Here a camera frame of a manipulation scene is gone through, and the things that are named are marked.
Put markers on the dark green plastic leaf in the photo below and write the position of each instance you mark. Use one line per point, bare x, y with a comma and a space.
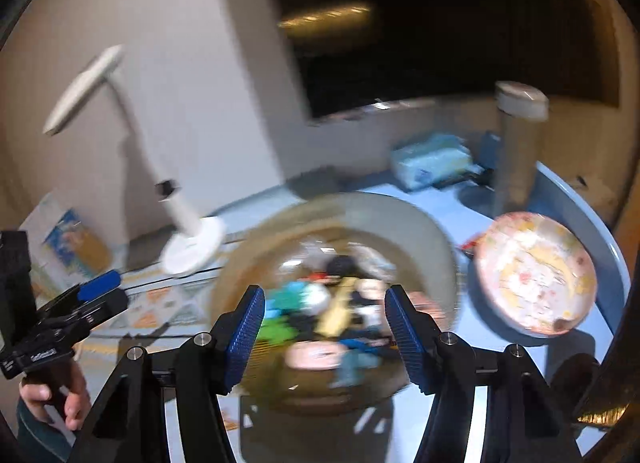
286, 299

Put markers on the patterned blue table mat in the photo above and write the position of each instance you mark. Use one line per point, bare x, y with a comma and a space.
164, 312

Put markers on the cork pen holder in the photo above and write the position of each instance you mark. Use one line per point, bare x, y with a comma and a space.
91, 252

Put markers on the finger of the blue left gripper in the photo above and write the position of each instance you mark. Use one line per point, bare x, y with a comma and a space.
98, 286

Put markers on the clear round patterned container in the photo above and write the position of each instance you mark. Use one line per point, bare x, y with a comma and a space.
315, 299

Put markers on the pink toy piece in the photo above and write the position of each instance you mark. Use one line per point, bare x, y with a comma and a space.
314, 355

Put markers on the bright green plastic leaf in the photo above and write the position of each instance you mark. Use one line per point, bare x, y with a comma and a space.
276, 331

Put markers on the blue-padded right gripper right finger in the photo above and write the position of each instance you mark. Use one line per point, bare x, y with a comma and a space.
523, 422

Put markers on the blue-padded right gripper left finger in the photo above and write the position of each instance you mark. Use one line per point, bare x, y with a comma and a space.
127, 421

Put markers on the amber ribbed glass bowl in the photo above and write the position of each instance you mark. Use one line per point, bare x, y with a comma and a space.
394, 241

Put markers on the yellow case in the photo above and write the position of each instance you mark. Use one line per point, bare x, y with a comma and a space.
335, 320

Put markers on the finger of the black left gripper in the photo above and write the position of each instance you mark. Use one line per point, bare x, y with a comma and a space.
105, 307

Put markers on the stack of books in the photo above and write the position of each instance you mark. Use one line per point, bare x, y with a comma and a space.
54, 234

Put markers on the pink floral plate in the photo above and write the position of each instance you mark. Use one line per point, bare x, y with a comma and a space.
535, 274

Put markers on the tall jar with white lid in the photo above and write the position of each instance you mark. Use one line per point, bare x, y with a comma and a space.
523, 110

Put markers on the white figurine with black helmet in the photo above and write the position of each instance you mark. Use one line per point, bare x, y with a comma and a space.
344, 266

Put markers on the person's left hand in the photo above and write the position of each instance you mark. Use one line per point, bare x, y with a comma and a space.
66, 385

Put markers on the blue tissue pack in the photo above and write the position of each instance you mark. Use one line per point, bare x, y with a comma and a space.
423, 162

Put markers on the teal plastic leaf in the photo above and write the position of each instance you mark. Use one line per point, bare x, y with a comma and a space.
353, 363

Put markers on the blue and black tool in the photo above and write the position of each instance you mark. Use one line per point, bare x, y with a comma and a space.
381, 348

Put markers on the pink toy box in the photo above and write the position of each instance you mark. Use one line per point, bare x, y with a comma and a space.
426, 305

